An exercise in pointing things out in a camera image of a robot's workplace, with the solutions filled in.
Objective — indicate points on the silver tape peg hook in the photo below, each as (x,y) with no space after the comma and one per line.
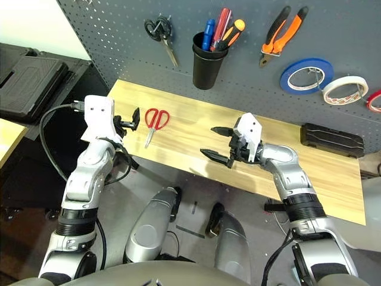
(361,90)
(317,77)

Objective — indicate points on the black left robot foot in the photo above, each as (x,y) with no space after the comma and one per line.
(177,202)

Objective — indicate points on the small black tool case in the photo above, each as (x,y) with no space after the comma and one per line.
(330,140)

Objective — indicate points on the light wooden side table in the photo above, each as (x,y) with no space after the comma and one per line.
(9,134)

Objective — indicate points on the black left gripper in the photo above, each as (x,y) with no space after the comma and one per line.
(120,125)

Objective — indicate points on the blue tape roll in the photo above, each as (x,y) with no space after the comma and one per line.
(284,82)

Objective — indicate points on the silver robot leg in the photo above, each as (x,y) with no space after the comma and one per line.
(149,229)
(232,247)

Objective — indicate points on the black cup holder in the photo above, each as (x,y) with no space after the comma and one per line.
(206,74)

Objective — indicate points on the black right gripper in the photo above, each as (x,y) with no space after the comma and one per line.
(238,149)

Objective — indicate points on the silver left robot leg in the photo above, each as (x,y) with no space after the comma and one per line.
(149,229)

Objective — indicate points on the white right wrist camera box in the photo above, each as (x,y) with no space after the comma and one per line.
(248,128)

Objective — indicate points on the silver scissors peg hook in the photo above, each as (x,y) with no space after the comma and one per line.
(164,22)

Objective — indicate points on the silver right robot leg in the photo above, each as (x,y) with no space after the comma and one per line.
(232,247)

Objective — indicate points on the large black equipment case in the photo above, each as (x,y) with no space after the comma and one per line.
(32,80)

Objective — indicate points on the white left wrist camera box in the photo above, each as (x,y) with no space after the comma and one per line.
(98,116)

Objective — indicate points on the black orange screwdriver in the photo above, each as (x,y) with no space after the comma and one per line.
(235,31)

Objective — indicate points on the black right robot foot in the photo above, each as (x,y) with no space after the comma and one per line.
(214,220)

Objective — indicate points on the white rounded machine shell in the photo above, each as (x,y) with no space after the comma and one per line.
(372,214)

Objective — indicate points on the white tape roll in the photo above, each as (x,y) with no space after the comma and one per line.
(326,93)

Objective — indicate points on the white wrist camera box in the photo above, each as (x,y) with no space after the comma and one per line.
(248,128)
(98,116)

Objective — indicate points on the orange black pliers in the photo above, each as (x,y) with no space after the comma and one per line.
(293,26)

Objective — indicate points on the grey robot torso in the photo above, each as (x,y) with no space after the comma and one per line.
(178,275)

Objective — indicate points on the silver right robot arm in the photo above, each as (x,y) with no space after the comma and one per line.
(285,167)

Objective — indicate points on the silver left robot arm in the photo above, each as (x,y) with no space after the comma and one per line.
(89,169)

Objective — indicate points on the black robot foot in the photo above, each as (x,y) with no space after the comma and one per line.
(214,220)
(177,202)

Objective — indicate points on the dark grey pegboard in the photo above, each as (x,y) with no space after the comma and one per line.
(119,29)

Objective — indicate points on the red tape roll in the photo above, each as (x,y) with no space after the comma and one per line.
(370,104)

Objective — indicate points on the black table leg bracket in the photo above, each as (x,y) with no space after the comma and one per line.
(274,207)
(135,164)

